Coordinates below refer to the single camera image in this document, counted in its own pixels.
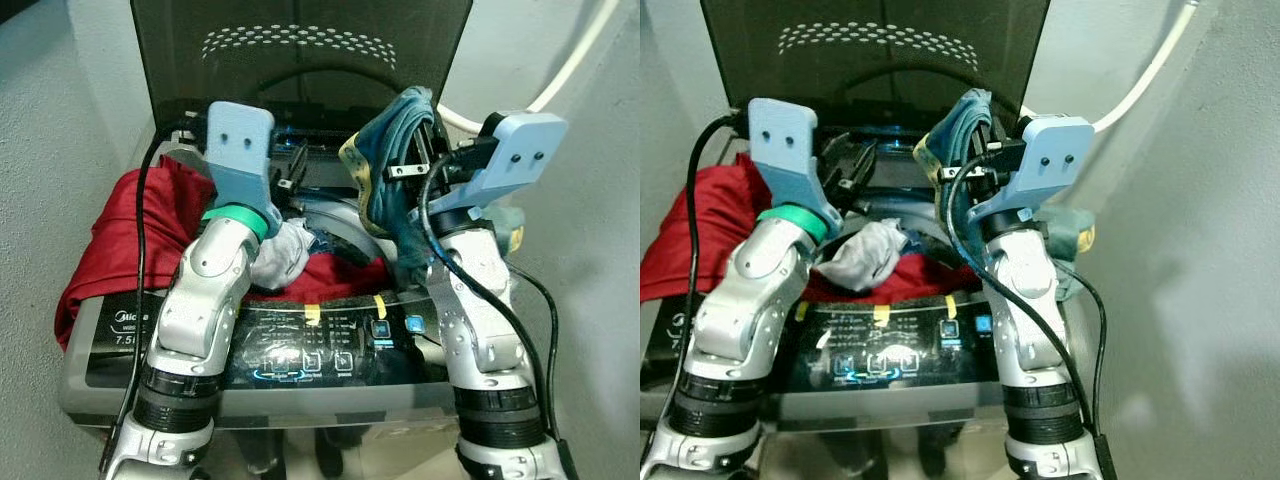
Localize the blue grey garment yellow trim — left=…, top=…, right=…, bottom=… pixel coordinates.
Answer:
left=915, top=88, right=1096, bottom=301
left=338, top=85, right=526, bottom=291

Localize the white crumpled cloth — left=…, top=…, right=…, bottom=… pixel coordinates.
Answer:
left=250, top=218, right=316, bottom=291
left=815, top=220, right=911, bottom=293

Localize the dark tinted washer lid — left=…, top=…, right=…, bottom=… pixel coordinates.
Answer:
left=130, top=0, right=474, bottom=136
left=700, top=0, right=1051, bottom=136

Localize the red garment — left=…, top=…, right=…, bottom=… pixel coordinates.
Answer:
left=55, top=158, right=391, bottom=351
left=640, top=152, right=986, bottom=306

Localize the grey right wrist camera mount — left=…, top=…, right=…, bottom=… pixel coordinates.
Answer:
left=430, top=112, right=569, bottom=223
left=965, top=115, right=1096, bottom=221

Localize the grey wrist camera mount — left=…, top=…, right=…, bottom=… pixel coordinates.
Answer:
left=205, top=100, right=281, bottom=226
left=965, top=115, right=1096, bottom=221
left=430, top=112, right=569, bottom=223
left=748, top=97, right=841, bottom=231

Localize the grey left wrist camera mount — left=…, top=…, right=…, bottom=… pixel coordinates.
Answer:
left=205, top=100, right=281, bottom=226
left=748, top=97, right=841, bottom=231

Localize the white water hose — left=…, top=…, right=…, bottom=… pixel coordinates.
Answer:
left=1020, top=0, right=1201, bottom=136
left=435, top=0, right=623, bottom=136

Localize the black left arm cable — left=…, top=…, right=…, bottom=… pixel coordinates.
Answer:
left=100, top=125, right=201, bottom=471
left=678, top=112, right=751, bottom=401

